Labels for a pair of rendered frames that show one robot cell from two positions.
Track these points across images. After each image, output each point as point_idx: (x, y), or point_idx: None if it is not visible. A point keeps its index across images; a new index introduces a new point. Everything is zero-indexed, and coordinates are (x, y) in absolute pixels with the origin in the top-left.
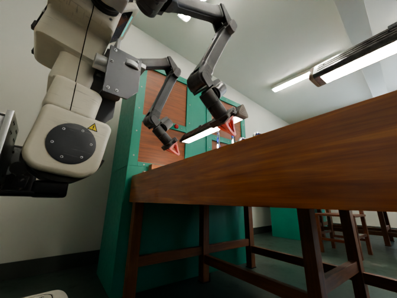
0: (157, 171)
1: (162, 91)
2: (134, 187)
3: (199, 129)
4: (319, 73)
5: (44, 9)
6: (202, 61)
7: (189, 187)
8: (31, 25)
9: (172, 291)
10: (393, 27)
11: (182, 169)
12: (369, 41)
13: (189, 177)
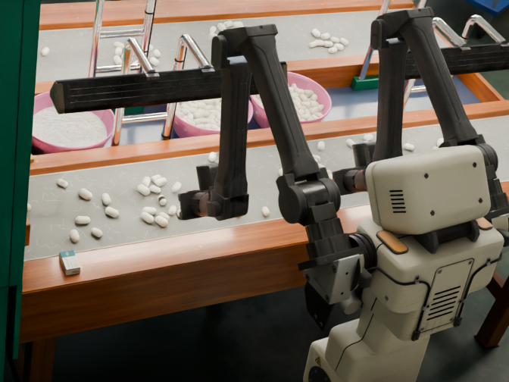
0: (194, 267)
1: (247, 129)
2: (56, 312)
3: (159, 92)
4: (407, 77)
5: (466, 299)
6: (401, 154)
7: (295, 273)
8: (460, 324)
9: (6, 377)
10: (463, 53)
11: (283, 257)
12: (448, 60)
13: (296, 264)
